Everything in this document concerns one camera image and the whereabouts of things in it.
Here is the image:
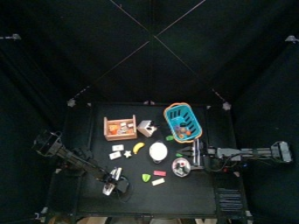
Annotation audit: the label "wooden crate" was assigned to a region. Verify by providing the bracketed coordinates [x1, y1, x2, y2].
[103, 114, 139, 142]

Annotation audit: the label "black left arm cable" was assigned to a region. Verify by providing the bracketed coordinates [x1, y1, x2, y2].
[116, 175, 133, 203]

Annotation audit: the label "yellow toy banana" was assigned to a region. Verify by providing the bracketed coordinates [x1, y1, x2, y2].
[132, 142, 146, 155]

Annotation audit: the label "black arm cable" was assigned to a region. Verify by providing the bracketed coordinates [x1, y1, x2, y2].
[210, 152, 244, 173]
[116, 175, 133, 203]

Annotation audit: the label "small white blocks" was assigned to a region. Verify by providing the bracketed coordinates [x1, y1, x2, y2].
[108, 150, 123, 161]

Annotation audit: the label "small toy house box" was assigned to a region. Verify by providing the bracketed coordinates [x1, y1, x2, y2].
[135, 119, 159, 138]

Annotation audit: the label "white text label sticker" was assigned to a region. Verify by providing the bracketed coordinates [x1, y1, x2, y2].
[216, 187, 244, 213]

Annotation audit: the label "white rectangular block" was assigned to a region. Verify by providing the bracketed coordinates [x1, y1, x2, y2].
[151, 177, 166, 187]

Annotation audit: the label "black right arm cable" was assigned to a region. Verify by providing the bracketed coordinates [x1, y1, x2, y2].
[210, 152, 244, 173]

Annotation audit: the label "teal basket orange rim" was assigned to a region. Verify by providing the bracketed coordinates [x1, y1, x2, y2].
[163, 101, 203, 144]

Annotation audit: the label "orange packet in crate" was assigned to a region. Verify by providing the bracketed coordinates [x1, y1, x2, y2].
[107, 124, 120, 135]

